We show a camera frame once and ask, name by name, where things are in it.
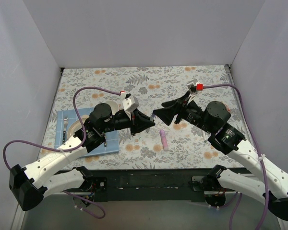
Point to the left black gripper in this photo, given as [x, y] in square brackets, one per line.
[133, 120]

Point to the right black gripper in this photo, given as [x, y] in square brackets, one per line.
[180, 112]

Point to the white pen green tip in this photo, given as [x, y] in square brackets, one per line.
[204, 137]

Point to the pink highlighter pen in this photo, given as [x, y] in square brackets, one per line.
[164, 140]

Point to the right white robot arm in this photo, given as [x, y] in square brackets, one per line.
[271, 185]

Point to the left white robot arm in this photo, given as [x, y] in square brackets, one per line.
[32, 183]

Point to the white and red mug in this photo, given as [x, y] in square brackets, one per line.
[114, 106]

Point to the floral tablecloth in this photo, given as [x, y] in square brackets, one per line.
[151, 86]

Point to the blue checked placemat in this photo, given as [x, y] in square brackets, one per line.
[112, 137]

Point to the red patterned bowl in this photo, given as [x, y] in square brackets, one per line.
[228, 109]

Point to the beige ringed plate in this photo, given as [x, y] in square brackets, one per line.
[73, 127]

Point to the silver fork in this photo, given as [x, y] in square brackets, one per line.
[65, 124]

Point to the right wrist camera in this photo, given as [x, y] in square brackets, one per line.
[194, 88]

